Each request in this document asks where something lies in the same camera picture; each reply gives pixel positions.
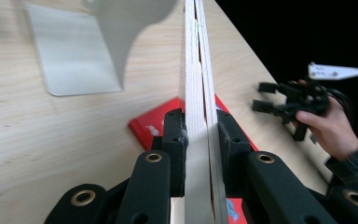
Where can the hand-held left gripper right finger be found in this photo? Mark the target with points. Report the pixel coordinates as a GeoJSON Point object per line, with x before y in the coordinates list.
{"type": "Point", "coordinates": [233, 146]}

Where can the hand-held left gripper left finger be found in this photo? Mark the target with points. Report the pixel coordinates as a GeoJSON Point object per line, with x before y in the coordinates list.
{"type": "Point", "coordinates": [175, 146]}

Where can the light blue animal picture book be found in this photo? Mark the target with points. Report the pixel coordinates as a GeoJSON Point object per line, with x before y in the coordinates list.
{"type": "Point", "coordinates": [195, 124]}

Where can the white expandable book rack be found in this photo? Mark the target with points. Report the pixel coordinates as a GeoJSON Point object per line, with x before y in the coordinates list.
{"type": "Point", "coordinates": [74, 56]}

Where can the red book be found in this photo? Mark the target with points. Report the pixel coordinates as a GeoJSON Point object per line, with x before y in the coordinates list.
{"type": "Point", "coordinates": [155, 124]}

